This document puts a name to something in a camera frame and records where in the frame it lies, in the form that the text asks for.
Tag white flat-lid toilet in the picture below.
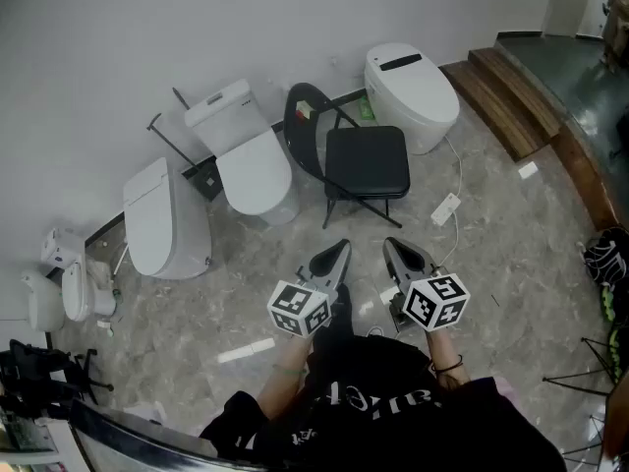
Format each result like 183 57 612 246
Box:
122 156 212 280

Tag person's left forearm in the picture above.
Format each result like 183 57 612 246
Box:
255 334 315 417

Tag white power strip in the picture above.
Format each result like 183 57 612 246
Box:
430 193 462 225

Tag small white toilet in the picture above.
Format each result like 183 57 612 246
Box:
61 258 119 324

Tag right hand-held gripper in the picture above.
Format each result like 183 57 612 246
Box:
382 237 471 334

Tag white oval smart toilet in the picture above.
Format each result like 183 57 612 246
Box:
363 41 461 155

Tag person's right forearm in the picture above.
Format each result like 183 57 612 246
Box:
425 329 471 392

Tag black folding chair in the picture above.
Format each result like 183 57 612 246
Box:
282 82 412 230

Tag white round toilet lid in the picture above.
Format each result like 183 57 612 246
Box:
19 268 68 333

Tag green black sneaker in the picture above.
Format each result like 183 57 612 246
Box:
601 282 629 383

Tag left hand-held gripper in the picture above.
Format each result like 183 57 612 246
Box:
267 239 352 338

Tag person's black trousers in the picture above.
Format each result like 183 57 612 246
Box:
314 282 355 353

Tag dark glossy counter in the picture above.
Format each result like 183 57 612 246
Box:
68 398 217 472

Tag black pole stand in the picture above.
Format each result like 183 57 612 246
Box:
145 112 223 202

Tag white door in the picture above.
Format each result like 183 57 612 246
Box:
543 0 608 38

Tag black wire rack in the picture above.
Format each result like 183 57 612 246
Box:
543 336 629 461

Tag white toilet with tank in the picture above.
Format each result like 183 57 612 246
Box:
184 79 301 227

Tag black office chair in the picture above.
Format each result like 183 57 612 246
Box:
0 339 114 405

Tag wooden steps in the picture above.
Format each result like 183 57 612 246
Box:
439 46 564 162

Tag black hair tie wristband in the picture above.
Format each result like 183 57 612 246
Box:
431 355 464 376

